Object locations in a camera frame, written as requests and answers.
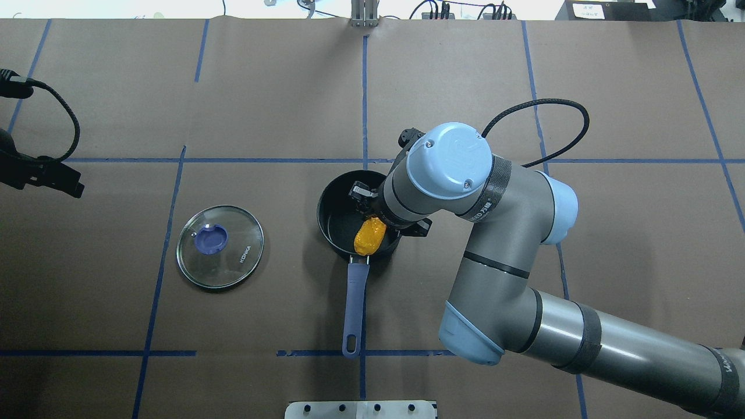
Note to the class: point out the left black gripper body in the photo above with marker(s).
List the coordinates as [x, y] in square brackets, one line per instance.
[10, 154]

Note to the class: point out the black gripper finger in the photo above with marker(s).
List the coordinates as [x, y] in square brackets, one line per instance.
[363, 196]

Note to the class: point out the yellow corn cob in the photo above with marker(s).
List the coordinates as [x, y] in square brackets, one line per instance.
[370, 236]

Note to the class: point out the glass lid blue knob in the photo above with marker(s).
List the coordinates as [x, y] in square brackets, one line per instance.
[219, 247]

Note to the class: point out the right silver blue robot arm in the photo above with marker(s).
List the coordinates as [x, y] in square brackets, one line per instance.
[492, 310]

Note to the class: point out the dark blue saucepan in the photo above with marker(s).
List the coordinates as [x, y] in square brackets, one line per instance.
[340, 216]

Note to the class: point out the orange black connector far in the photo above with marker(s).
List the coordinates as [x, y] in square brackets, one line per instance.
[432, 10]

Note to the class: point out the orange black connector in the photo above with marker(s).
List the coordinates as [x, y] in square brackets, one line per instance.
[432, 10]
[496, 11]

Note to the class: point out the orange black connector near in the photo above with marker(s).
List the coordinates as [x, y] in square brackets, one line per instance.
[496, 11]

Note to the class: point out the black box with label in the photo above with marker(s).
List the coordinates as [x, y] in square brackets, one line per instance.
[610, 11]

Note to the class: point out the aluminium frame post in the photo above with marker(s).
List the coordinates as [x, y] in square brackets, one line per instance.
[364, 13]

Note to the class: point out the white pedestal column base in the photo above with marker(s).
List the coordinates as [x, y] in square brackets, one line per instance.
[363, 409]

